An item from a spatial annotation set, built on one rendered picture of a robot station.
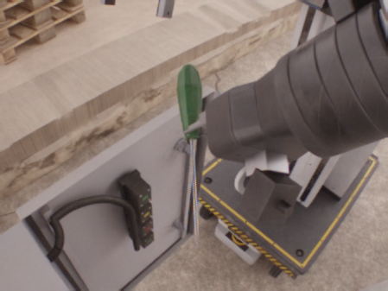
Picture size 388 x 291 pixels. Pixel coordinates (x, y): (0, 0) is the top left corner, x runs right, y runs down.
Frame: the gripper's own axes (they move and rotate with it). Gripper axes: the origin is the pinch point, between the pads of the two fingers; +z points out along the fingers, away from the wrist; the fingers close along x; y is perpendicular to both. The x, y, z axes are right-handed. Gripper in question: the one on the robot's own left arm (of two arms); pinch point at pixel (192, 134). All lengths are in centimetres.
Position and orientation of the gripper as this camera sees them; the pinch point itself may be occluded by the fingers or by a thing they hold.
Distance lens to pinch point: 32.2
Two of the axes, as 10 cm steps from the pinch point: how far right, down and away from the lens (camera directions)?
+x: 8.0, 1.8, 5.7
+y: 0.5, 9.3, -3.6
